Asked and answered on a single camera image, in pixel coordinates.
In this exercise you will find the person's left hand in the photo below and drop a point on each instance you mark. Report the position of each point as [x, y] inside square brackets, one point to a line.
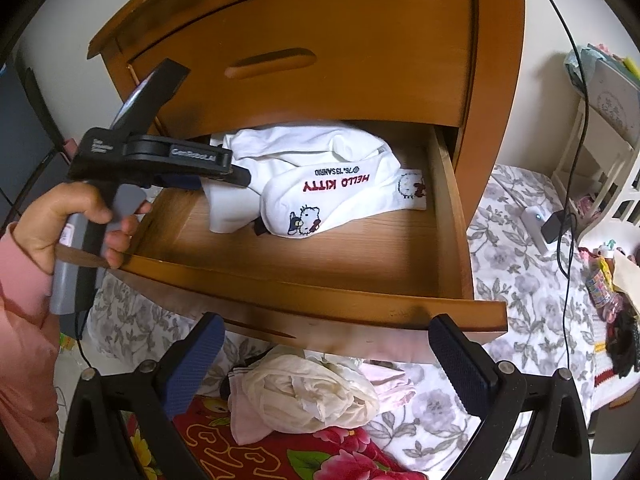
[50, 220]

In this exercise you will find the red floral blanket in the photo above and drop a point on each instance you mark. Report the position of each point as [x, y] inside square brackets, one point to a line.
[250, 455]

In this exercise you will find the closed wooden drawer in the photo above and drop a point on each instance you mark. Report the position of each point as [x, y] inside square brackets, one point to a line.
[350, 70]

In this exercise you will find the pink underwear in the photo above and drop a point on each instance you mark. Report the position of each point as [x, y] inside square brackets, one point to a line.
[390, 385]

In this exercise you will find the dark blue cabinet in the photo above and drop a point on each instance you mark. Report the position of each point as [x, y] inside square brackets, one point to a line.
[25, 125]

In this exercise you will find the white cutout storage rack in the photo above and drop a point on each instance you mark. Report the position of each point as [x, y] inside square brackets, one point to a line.
[605, 160]

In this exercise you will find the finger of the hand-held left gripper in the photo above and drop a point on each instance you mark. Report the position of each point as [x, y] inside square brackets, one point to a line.
[180, 183]
[240, 176]

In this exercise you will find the beige cloth pouch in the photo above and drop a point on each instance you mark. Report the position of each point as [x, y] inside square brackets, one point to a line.
[627, 275]

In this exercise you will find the cream sheer underwear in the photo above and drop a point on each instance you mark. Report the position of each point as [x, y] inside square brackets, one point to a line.
[300, 390]

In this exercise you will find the black power adapter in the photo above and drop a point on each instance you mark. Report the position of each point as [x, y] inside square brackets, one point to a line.
[557, 226]

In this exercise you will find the pile of small toys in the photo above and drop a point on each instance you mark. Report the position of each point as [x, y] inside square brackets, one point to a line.
[607, 285]

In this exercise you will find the wooden nightstand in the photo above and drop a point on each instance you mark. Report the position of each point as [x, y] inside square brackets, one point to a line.
[495, 85]

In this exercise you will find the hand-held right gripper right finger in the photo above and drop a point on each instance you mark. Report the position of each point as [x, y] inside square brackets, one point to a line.
[457, 360]

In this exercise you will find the pink socks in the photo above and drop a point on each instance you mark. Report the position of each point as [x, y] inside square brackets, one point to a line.
[240, 420]

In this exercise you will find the wooden drawer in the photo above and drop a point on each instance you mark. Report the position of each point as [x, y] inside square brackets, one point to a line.
[325, 270]
[350, 70]

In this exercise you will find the black fuzzy cloth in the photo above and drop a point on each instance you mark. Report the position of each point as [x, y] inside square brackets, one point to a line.
[625, 345]

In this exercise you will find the grey floral bedsheet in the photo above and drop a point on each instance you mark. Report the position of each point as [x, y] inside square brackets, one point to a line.
[525, 335]

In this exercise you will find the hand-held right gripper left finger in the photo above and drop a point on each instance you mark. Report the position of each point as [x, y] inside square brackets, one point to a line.
[196, 360]

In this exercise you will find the white underwear with black waistband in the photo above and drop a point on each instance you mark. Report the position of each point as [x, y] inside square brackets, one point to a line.
[235, 205]

